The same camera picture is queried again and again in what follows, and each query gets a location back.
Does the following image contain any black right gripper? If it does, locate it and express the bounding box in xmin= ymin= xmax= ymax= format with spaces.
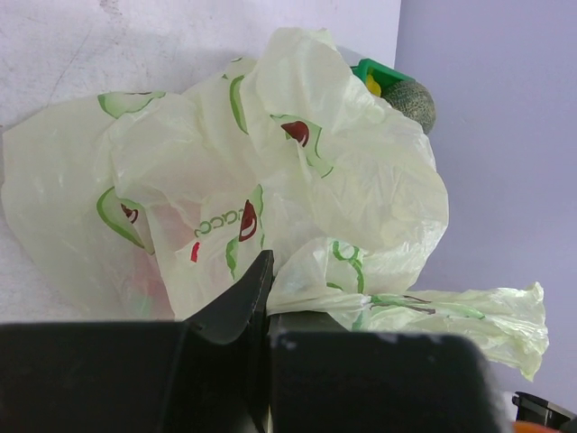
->
xmin=511 ymin=392 xmax=576 ymax=427

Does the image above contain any netted green cantaloupe melon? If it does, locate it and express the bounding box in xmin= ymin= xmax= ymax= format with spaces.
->
xmin=381 ymin=80 xmax=436 ymax=135

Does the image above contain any green plastic tray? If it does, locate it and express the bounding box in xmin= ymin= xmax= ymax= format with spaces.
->
xmin=351 ymin=59 xmax=414 ymax=95

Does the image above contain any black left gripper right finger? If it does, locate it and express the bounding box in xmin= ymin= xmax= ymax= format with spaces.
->
xmin=269 ymin=312 xmax=509 ymax=432

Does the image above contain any pale green plastic bag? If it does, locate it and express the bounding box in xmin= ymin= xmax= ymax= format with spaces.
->
xmin=1 ymin=28 xmax=549 ymax=378

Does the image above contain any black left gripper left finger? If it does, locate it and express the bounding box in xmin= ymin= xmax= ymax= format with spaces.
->
xmin=1 ymin=251 xmax=274 ymax=432

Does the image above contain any yellow green starfruit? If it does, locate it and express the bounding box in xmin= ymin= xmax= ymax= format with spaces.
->
xmin=365 ymin=74 xmax=381 ymax=97

